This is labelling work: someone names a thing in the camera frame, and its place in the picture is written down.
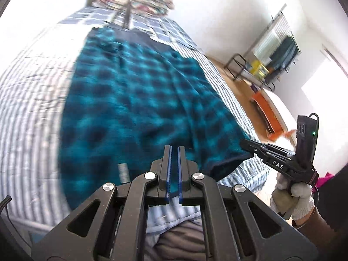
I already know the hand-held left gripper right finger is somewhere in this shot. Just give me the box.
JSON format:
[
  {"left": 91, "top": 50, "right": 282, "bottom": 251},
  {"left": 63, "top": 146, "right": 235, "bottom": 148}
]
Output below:
[{"left": 177, "top": 146, "right": 318, "bottom": 261}]

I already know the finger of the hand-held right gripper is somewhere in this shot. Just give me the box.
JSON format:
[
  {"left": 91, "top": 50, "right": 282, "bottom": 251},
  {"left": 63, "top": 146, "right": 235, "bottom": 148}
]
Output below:
[{"left": 240, "top": 139, "right": 294, "bottom": 160}]

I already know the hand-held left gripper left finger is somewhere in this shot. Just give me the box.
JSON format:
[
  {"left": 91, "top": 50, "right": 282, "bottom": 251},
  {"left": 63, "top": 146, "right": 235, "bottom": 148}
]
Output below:
[{"left": 30, "top": 145, "right": 173, "bottom": 261}]

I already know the teal plaid fleece jacket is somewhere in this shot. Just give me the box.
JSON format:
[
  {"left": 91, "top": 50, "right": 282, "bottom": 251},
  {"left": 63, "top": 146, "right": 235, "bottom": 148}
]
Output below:
[{"left": 58, "top": 28, "right": 252, "bottom": 208}]

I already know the person's right forearm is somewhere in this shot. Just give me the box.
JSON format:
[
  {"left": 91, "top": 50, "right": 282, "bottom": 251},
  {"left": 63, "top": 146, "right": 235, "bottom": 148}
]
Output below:
[{"left": 292, "top": 205, "right": 340, "bottom": 240}]

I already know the black metal clothes rack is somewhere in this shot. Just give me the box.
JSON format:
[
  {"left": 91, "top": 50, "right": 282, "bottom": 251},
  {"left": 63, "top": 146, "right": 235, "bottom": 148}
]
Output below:
[{"left": 224, "top": 4, "right": 302, "bottom": 91}]

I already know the row of dark hanging clothes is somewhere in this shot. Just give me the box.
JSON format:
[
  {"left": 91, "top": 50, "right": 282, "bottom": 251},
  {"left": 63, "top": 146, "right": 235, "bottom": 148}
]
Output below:
[{"left": 269, "top": 35, "right": 302, "bottom": 71}]

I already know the person's right hand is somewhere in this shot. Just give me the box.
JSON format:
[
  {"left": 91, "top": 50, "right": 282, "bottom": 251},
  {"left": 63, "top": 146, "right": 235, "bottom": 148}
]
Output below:
[{"left": 270, "top": 172, "right": 316, "bottom": 221}]

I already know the magenta cloth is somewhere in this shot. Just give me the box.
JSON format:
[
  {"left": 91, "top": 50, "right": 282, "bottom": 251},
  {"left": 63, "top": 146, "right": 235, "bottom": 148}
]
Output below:
[{"left": 317, "top": 172, "right": 336, "bottom": 187}]

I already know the orange and white furniture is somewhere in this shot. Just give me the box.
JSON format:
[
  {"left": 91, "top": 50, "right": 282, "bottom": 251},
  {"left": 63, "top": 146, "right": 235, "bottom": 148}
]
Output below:
[{"left": 251, "top": 91, "right": 295, "bottom": 140}]

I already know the white lace cover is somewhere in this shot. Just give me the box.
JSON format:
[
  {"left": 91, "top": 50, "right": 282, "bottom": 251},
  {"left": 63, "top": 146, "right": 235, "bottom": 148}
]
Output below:
[{"left": 265, "top": 90, "right": 298, "bottom": 142}]

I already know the grey garment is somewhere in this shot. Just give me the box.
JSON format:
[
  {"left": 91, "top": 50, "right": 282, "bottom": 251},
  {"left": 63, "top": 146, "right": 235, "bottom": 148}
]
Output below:
[{"left": 144, "top": 219, "right": 208, "bottom": 261}]

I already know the yellow crate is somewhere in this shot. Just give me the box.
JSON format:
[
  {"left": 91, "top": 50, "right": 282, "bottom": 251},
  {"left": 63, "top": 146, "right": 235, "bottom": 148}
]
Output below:
[{"left": 249, "top": 60, "right": 268, "bottom": 77}]

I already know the green white striped towel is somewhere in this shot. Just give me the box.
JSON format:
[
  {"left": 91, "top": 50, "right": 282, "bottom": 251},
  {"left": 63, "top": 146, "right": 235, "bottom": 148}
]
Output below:
[{"left": 251, "top": 13, "right": 293, "bottom": 60}]

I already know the blue checked bed sheet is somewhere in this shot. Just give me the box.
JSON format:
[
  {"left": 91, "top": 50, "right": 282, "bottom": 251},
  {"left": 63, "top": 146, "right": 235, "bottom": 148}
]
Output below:
[{"left": 58, "top": 5, "right": 202, "bottom": 57}]

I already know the blue white striped quilt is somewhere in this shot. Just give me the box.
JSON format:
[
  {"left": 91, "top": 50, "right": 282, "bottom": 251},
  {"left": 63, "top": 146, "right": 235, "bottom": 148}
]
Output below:
[{"left": 0, "top": 23, "right": 272, "bottom": 233}]

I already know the black tripod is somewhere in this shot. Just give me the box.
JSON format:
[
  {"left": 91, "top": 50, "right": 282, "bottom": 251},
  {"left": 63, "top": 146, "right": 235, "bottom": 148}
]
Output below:
[{"left": 110, "top": 1, "right": 134, "bottom": 30}]

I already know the folded red floral quilt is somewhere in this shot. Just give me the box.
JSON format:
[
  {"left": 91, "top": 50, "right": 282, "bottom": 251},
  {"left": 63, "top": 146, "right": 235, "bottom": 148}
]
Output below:
[{"left": 130, "top": 0, "right": 169, "bottom": 15}]

